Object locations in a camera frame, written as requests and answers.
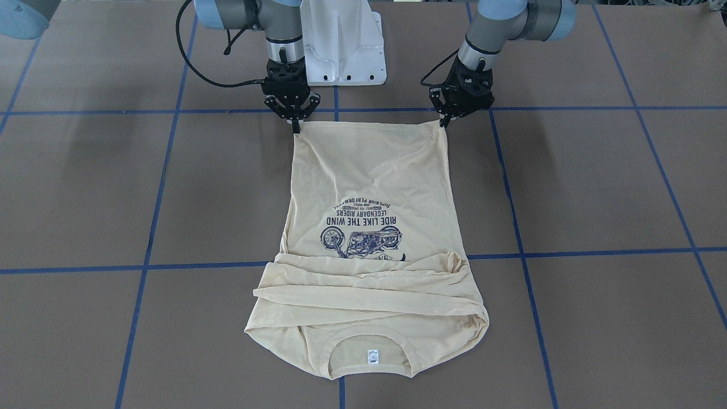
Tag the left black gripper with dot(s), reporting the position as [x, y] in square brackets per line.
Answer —
[480, 83]

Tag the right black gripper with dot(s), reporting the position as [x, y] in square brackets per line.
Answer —
[282, 72]

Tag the yellow long-sleeve California shirt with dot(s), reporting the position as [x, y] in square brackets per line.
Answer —
[371, 275]

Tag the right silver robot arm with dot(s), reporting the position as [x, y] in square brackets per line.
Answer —
[280, 24]

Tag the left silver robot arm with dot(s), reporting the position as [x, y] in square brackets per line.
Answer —
[496, 22]

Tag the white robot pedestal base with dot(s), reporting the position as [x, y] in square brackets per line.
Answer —
[343, 43]

